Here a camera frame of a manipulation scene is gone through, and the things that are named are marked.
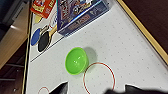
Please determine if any orange game box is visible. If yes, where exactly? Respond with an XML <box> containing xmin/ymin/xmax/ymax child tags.
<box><xmin>30</xmin><ymin>0</ymin><xmax>56</xmax><ymax>20</ymax></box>

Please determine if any long wooden table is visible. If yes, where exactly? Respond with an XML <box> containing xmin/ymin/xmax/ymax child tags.
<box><xmin>0</xmin><ymin>0</ymin><xmax>30</xmax><ymax>70</ymax></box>

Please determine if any yellow-legged air hockey table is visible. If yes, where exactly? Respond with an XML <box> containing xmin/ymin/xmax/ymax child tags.
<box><xmin>21</xmin><ymin>0</ymin><xmax>168</xmax><ymax>94</ymax></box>

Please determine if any black round paddle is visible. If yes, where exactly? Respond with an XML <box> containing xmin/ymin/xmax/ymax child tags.
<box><xmin>37</xmin><ymin>25</ymin><xmax>58</xmax><ymax>53</ymax></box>

